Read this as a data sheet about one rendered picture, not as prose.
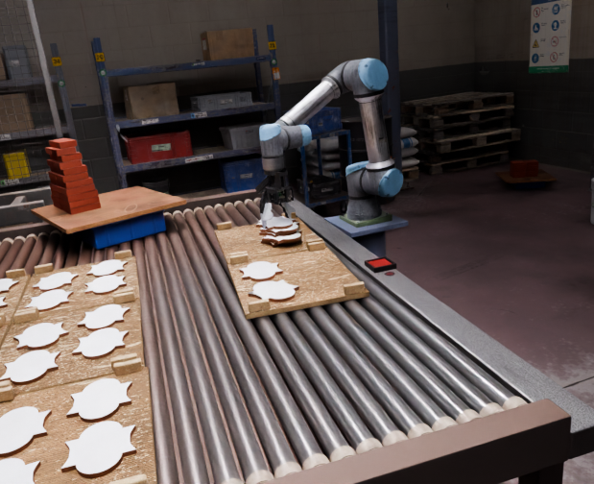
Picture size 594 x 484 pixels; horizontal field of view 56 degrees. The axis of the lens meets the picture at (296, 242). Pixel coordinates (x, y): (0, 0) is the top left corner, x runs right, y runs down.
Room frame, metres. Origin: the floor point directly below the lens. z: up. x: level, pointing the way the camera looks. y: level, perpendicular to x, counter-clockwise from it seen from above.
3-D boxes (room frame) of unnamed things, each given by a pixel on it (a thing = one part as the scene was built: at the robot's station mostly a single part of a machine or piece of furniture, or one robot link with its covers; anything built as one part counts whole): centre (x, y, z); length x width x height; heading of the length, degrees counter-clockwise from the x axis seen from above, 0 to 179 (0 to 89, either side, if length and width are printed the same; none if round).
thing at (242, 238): (1.99, 0.11, 0.93); 0.41 x 0.35 x 0.02; 13
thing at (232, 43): (6.40, 0.54, 1.74); 0.50 x 0.38 x 0.32; 110
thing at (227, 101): (6.34, 0.68, 1.16); 0.60 x 0.40 x 0.15; 112
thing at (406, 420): (1.73, 0.06, 0.90); 1.95 x 0.05 x 0.05; 16
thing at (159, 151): (6.12, 1.40, 0.78); 0.66 x 0.45 x 0.28; 110
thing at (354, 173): (2.31, -0.30, 1.06); 0.13 x 0.12 x 0.14; 34
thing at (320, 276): (1.58, 0.02, 0.93); 0.41 x 0.35 x 0.02; 12
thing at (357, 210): (2.31, -0.30, 0.94); 0.15 x 0.15 x 0.10
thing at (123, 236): (2.29, 0.75, 0.97); 0.31 x 0.31 x 0.10; 37
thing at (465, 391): (1.77, -0.09, 0.90); 1.95 x 0.05 x 0.05; 16
